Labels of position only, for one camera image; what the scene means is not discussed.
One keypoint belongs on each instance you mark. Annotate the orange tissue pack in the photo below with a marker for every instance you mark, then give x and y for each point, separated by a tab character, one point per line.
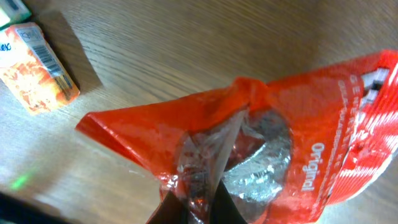
32	71

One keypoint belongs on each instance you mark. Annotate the red Hacks candy bag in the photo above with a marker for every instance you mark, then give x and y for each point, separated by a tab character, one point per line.
284	150

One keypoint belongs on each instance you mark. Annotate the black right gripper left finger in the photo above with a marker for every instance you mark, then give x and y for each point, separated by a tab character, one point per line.
170	211

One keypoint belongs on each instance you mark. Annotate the green tissue pack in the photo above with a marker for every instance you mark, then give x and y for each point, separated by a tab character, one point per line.
13	12

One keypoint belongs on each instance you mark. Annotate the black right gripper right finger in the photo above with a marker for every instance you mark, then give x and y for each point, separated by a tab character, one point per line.
223	209

